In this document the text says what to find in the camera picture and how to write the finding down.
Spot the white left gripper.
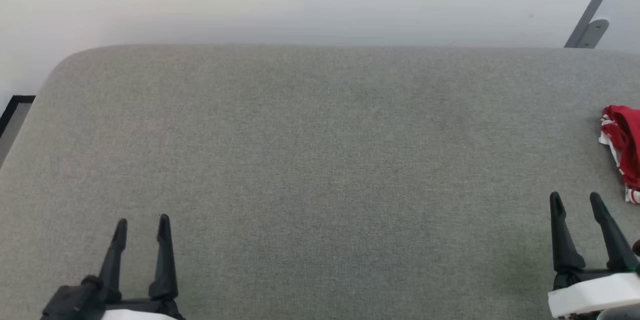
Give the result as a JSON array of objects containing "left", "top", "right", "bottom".
[{"left": 97, "top": 213, "right": 186, "bottom": 320}]

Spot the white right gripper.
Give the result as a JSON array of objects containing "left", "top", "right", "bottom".
[{"left": 547, "top": 191, "right": 640, "bottom": 319}]

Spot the red basketball jersey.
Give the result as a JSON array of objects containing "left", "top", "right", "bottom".
[{"left": 598, "top": 104, "right": 640, "bottom": 205}]

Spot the black framed grey board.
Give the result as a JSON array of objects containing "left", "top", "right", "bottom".
[{"left": 0, "top": 94, "right": 37, "bottom": 167}]

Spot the grey metal brace bar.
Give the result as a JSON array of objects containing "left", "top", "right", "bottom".
[{"left": 563, "top": 0, "right": 629, "bottom": 50}]

